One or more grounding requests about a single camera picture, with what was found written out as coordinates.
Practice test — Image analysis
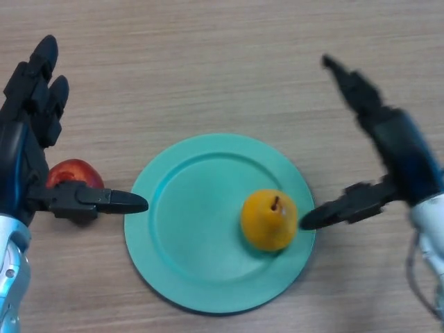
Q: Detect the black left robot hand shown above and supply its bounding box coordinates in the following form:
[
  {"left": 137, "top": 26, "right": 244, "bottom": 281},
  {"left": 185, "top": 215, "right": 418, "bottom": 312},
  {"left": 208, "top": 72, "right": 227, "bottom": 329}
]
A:
[{"left": 0, "top": 34, "right": 149, "bottom": 230}]

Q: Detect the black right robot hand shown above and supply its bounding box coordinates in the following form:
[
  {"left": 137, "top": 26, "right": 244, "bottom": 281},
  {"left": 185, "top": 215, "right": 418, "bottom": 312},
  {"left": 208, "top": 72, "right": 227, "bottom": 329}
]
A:
[{"left": 298, "top": 54, "right": 444, "bottom": 232}]

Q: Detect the yellow pear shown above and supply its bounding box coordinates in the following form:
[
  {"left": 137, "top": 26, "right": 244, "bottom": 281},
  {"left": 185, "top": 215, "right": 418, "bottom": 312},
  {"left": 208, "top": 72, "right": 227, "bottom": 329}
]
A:
[{"left": 241, "top": 189, "right": 298, "bottom": 253}]

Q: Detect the green round plate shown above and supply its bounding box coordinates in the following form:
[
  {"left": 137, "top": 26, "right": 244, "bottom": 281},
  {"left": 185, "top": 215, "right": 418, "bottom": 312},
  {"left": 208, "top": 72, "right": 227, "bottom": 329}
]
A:
[{"left": 123, "top": 133, "right": 316, "bottom": 316}]

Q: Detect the red apple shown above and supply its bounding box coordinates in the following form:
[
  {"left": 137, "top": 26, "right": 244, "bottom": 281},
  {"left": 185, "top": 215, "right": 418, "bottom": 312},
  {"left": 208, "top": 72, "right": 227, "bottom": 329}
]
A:
[{"left": 46, "top": 158, "right": 105, "bottom": 190}]

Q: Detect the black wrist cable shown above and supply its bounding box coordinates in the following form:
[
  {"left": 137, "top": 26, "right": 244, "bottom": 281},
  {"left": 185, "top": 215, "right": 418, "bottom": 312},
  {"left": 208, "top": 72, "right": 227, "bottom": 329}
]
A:
[{"left": 406, "top": 235, "right": 440, "bottom": 318}]

